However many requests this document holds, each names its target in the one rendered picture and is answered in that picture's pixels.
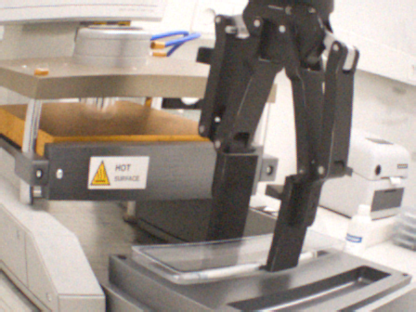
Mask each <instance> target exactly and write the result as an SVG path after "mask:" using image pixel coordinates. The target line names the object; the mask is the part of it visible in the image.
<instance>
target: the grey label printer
mask: <svg viewBox="0 0 416 312"><path fill-rule="evenodd" d="M409 169H410V155H409V153H408V152H407V150H406V149H405V148H402V147H401V146H400V145H398V144H397V143H393V142H390V141H388V140H386V139H384V138H382V137H380V136H375V135H373V134H371V133H369V132H366V131H364V130H361V129H357V128H352V129H351V139H350V150H349V155H348V163H347V171H346V174H345V175H344V177H342V178H333V179H329V180H326V182H325V183H324V184H323V186H322V189H321V193H320V198H319V203H318V205H322V206H324V207H326V208H329V209H332V210H334V211H335V212H339V213H340V214H342V215H346V216H350V217H351V218H352V217H353V216H354V215H356V214H357V213H358V206H359V205H360V204H364V205H369V207H371V208H370V218H371V219H376V218H379V217H386V216H388V215H397V208H399V207H402V204H403V200H404V195H405V191H406V186H407V182H408V177H409Z"/></svg>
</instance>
